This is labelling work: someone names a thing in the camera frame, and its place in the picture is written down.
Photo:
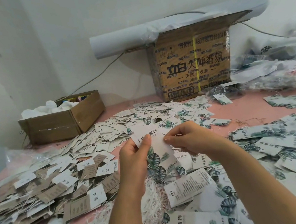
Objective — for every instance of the heap of small tags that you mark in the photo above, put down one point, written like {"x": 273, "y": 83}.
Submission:
{"x": 133, "y": 124}

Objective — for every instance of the person's right forearm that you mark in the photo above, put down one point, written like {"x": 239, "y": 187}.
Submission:
{"x": 268, "y": 192}

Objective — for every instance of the single white leaf print tag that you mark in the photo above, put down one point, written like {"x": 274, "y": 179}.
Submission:
{"x": 152, "y": 143}

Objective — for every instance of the heap of clear plastic bags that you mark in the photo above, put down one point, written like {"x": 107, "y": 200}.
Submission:
{"x": 287, "y": 62}

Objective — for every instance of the clear plastic bag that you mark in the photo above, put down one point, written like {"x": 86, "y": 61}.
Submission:
{"x": 24, "y": 156}

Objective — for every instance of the person's left hand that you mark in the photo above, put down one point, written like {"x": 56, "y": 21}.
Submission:
{"x": 134, "y": 162}

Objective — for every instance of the large printed cardboard box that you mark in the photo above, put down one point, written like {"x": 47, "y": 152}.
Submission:
{"x": 193, "y": 62}

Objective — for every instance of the person's right hand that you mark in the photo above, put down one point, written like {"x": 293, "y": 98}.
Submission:
{"x": 193, "y": 136}

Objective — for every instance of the white roll in plastic wrap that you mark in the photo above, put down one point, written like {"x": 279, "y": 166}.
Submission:
{"x": 121, "y": 37}

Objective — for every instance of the pile of green leaf tags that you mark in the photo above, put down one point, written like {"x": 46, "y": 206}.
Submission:
{"x": 288, "y": 161}

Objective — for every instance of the small open cardboard box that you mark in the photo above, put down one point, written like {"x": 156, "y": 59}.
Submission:
{"x": 62, "y": 119}

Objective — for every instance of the white crumpled material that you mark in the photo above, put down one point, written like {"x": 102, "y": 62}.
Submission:
{"x": 47, "y": 107}

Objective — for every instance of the person's left forearm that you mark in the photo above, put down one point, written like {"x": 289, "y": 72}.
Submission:
{"x": 125, "y": 222}

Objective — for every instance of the pile of brown white tags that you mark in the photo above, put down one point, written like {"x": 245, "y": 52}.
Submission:
{"x": 42, "y": 201}

